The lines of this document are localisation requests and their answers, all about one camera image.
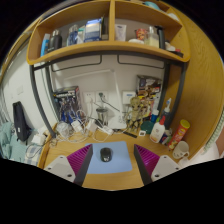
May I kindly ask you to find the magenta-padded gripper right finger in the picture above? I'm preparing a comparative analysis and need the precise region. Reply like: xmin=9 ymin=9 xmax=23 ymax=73
xmin=133 ymin=143 xmax=183 ymax=186

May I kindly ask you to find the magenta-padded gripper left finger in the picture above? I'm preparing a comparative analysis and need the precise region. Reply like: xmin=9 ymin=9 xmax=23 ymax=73
xmin=43 ymin=143 xmax=94 ymax=187

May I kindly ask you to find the black computer mouse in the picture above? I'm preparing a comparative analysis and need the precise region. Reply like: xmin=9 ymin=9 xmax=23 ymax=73
xmin=99 ymin=147 xmax=113 ymax=163

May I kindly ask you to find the light blue mouse pad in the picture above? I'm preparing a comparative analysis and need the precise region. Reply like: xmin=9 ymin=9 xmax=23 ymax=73
xmin=85 ymin=140 xmax=134 ymax=175

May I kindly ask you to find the white mug with black print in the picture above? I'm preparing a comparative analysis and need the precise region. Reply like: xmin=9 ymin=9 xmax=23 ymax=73
xmin=171 ymin=140 xmax=190 ymax=160

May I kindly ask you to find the white lotion bottle red pump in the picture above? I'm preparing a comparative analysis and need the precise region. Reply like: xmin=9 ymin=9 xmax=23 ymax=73
xmin=149 ymin=115 xmax=167 ymax=144

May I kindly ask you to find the red and yellow chips can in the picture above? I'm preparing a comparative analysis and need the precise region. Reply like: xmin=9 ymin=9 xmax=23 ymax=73
xmin=167 ymin=119 xmax=191 ymax=151

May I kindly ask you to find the clear plastic cup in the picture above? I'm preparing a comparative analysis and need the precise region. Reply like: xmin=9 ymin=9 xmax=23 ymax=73
xmin=55 ymin=121 xmax=71 ymax=138

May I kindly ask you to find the dark green round container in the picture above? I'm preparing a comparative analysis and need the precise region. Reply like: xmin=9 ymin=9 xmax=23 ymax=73
xmin=139 ymin=120 xmax=155 ymax=135

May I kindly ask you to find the small white charger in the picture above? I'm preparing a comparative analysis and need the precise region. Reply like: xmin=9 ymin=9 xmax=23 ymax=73
xmin=70 ymin=119 xmax=83 ymax=133

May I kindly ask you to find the black ruler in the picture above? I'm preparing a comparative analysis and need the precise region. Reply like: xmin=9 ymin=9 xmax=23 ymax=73
xmin=123 ymin=130 xmax=138 ymax=139

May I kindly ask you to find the small blue bottle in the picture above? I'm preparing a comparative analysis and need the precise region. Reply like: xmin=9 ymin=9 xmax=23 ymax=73
xmin=150 ymin=108 xmax=160 ymax=124

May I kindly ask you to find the blue spray bottle white nozzle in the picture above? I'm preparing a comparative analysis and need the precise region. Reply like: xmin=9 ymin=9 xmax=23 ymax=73
xmin=161 ymin=97 xmax=173 ymax=129

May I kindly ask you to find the large white power adapter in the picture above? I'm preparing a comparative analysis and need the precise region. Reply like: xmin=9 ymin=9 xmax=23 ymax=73
xmin=85 ymin=119 xmax=98 ymax=133

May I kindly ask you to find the teal cloth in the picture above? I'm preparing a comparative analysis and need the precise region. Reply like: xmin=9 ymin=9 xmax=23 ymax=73
xmin=0 ymin=121 xmax=28 ymax=161

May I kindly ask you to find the black bag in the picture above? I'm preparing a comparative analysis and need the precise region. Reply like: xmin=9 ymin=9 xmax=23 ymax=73
xmin=12 ymin=101 xmax=33 ymax=143

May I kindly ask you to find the brown tree creature figurine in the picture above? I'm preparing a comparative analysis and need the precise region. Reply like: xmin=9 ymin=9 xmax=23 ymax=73
xmin=124 ymin=96 xmax=149 ymax=133

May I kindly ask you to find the white power strip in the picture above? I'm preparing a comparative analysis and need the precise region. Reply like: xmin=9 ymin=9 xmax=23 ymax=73
xmin=96 ymin=124 xmax=114 ymax=135

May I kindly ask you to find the green striped cloth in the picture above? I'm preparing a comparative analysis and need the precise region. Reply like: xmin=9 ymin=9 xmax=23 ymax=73
xmin=204 ymin=109 xmax=224 ymax=154

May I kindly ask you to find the blue model kit box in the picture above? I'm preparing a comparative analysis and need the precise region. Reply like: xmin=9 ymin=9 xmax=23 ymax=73
xmin=52 ymin=85 xmax=83 ymax=124

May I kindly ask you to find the stainless steel cup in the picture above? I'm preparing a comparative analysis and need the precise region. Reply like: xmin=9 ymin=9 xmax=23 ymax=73
xmin=95 ymin=107 xmax=109 ymax=126

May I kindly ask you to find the colourful printed box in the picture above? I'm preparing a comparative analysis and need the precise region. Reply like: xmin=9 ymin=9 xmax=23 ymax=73
xmin=135 ymin=74 xmax=163 ymax=101

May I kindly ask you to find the white desk lamp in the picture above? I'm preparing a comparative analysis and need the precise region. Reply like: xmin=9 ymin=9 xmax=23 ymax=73
xmin=63 ymin=69 xmax=128 ymax=130

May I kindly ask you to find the white wall socket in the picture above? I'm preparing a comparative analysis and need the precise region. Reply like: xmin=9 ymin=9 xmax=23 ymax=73
xmin=95 ymin=90 xmax=109 ymax=103
xmin=83 ymin=91 xmax=97 ymax=104

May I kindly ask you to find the white wall box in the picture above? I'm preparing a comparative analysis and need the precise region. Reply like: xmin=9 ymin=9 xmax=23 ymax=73
xmin=121 ymin=90 xmax=137 ymax=106

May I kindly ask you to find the wooden shelf unit grey frame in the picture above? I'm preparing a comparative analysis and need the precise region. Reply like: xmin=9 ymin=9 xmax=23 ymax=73
xmin=26 ymin=0 xmax=193 ymax=138

